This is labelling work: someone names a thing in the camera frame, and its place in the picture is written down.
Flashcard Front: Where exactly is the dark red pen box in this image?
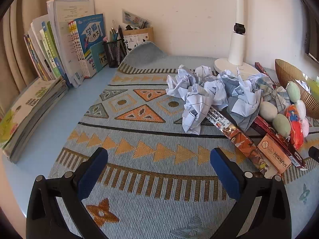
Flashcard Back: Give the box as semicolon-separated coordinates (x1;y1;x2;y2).
251;116;308;171

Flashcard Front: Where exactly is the pink playing card box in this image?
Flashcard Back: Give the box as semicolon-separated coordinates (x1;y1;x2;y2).
257;135;291;174

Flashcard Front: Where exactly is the red white duck plush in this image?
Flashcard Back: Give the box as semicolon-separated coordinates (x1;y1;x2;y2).
286;105;309;151

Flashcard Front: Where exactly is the three-ball plush keychain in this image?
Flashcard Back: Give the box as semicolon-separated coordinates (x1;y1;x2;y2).
260;81;306;138

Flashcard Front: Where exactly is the orange anime pen box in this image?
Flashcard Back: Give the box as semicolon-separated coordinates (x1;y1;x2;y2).
207;106;278;179

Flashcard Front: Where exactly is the plaid fabric bow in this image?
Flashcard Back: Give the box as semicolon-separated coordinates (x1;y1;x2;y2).
255;76;290;112

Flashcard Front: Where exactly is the large paper front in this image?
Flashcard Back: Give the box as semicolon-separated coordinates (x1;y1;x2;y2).
182;84;213;135

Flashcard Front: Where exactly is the brown ribbed bowl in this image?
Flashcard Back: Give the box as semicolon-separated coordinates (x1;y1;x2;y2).
275;59;319;119

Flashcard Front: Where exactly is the small red box behind lamp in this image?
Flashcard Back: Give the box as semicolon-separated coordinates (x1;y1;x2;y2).
255;62;268;76

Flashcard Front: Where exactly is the stack of flat magazines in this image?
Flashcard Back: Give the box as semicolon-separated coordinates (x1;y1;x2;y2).
1;77;68;164

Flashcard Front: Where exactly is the white desk lamp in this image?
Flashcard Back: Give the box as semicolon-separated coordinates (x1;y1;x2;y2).
214;0;258;80

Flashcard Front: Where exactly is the patterned blue woven mat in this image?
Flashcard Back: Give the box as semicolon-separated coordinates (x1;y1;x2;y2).
47;41;319;239

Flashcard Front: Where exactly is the dark monitor screen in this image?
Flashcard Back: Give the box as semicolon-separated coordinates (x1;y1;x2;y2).
302;0;318;63

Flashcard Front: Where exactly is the beige curtain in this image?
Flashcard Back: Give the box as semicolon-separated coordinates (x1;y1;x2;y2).
1;0;49;117

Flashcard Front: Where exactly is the teal bookend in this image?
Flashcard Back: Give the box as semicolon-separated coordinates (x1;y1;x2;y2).
90;41;108;73

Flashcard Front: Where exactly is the upright books row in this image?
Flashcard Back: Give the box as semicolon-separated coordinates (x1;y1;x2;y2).
24;0;97;87

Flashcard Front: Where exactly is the black mesh pen holder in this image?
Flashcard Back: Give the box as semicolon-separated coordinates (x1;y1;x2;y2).
102;39;127;68

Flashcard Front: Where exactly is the blue study book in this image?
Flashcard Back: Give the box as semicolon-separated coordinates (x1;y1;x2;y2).
68;14;105;78

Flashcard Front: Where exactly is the brown cardboard box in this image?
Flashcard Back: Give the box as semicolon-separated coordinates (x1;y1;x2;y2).
123;27;154;52

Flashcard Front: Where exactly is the clear illustrated ruler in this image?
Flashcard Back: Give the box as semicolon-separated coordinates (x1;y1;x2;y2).
122;9;149;29

